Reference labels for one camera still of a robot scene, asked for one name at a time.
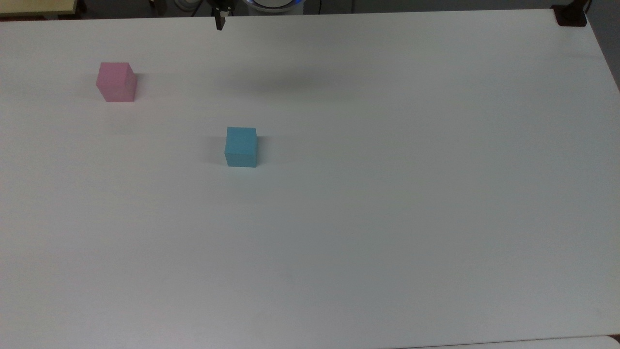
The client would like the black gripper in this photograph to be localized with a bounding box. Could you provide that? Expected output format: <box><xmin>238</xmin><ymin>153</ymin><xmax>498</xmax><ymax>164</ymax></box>
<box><xmin>207</xmin><ymin>0</ymin><xmax>239</xmax><ymax>31</ymax></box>

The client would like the beige side table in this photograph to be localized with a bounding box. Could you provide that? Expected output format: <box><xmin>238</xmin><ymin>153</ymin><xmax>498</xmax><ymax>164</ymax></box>
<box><xmin>0</xmin><ymin>0</ymin><xmax>79</xmax><ymax>20</ymax></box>

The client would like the blue cube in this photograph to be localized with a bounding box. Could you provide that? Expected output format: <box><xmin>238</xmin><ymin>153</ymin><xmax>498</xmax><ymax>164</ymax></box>
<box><xmin>224</xmin><ymin>127</ymin><xmax>258</xmax><ymax>168</ymax></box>

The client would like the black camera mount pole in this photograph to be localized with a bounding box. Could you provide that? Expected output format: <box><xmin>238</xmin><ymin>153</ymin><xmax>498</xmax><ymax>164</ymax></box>
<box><xmin>551</xmin><ymin>0</ymin><xmax>592</xmax><ymax>28</ymax></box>

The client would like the pink cube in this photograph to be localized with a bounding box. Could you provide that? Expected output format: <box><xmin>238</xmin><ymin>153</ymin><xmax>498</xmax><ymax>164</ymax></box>
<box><xmin>96</xmin><ymin>62</ymin><xmax>138</xmax><ymax>103</ymax></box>

